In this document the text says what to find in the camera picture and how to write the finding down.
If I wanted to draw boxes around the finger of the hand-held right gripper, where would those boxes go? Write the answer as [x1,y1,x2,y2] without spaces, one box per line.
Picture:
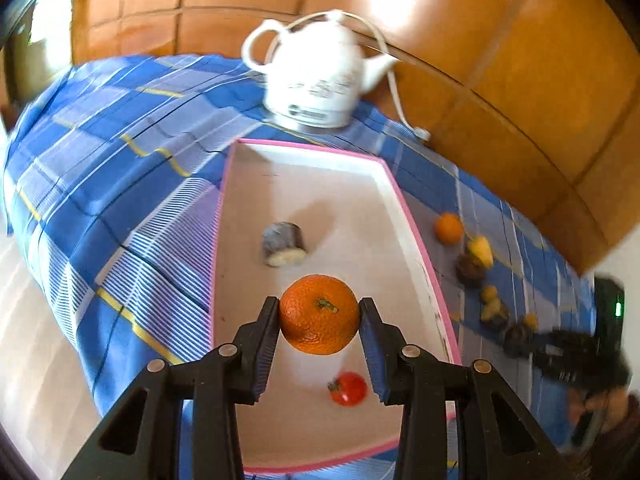
[532,347,596,381]
[547,329,598,353]

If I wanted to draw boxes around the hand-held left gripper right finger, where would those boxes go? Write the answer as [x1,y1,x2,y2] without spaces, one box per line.
[357,297,576,480]

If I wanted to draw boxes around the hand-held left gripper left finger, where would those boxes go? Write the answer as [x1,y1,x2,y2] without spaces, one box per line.
[62,296,281,480]

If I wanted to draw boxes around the dark passion fruit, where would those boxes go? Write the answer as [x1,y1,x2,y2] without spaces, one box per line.
[456,252,487,287]
[502,325,535,358]

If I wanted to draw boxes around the short-stemmed orange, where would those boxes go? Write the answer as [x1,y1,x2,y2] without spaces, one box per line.
[278,274,361,357]

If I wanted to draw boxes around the long-stemmed orange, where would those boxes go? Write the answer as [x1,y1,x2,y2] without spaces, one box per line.
[433,212,466,246]

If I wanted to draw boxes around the pink-edged white tray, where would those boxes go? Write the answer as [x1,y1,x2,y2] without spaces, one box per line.
[209,138,462,476]

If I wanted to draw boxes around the person's right forearm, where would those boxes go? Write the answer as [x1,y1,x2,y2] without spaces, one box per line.
[575,394,640,480]

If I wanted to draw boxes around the person's right hand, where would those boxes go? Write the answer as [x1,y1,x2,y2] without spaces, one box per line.
[567,391,608,428]

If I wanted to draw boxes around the red tomato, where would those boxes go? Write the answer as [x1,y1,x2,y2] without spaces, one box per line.
[327,371,369,407]

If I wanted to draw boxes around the grey cut eggplant piece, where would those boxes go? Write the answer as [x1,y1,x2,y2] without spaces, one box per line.
[261,221,308,267]

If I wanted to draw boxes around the yellow pepper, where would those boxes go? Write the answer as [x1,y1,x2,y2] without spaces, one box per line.
[467,236,495,267]

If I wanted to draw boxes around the kettle base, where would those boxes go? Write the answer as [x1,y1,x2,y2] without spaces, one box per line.
[263,104,357,131]

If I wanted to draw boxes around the blue plaid tablecloth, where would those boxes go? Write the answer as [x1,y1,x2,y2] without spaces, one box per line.
[2,54,601,480]

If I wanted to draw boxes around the white ceramic electric kettle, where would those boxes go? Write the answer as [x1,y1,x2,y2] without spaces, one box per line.
[241,9,401,126]

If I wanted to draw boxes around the wooden wardrobe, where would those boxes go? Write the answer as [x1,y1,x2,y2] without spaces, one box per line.
[70,0,640,276]

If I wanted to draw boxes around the wooden glass door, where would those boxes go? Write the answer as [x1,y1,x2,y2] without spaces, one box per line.
[0,0,76,111]

